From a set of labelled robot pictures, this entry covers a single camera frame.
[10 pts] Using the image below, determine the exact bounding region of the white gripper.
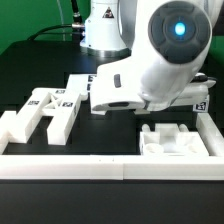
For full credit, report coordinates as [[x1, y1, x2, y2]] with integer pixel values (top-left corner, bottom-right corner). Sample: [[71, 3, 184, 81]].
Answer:
[[90, 57, 210, 114]]

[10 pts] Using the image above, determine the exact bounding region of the white chair seat plate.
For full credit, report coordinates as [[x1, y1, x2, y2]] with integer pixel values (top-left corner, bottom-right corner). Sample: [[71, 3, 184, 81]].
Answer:
[[139, 123, 209, 157]]

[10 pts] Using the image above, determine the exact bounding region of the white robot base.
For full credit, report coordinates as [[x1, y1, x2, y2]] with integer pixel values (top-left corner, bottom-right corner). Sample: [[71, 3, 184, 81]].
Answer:
[[80, 0, 129, 57]]

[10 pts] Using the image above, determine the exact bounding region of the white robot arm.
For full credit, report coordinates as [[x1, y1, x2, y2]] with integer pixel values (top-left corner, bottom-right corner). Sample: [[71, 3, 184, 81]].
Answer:
[[90, 0, 224, 113]]

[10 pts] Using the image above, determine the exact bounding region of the white chair back piece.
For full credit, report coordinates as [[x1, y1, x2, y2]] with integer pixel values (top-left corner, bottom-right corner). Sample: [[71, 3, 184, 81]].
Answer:
[[0, 88, 88, 151]]

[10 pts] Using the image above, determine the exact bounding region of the white fiducial marker sheet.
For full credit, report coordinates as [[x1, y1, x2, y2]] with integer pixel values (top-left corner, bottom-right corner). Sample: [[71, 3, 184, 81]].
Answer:
[[66, 74, 96, 93]]

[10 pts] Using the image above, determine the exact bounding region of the black cable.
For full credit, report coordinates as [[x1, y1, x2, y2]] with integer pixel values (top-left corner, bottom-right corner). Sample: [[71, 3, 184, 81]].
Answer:
[[27, 0, 86, 42]]

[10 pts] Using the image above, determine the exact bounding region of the white U-shaped fence frame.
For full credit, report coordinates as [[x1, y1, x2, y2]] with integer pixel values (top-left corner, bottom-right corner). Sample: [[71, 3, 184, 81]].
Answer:
[[0, 113, 224, 180]]

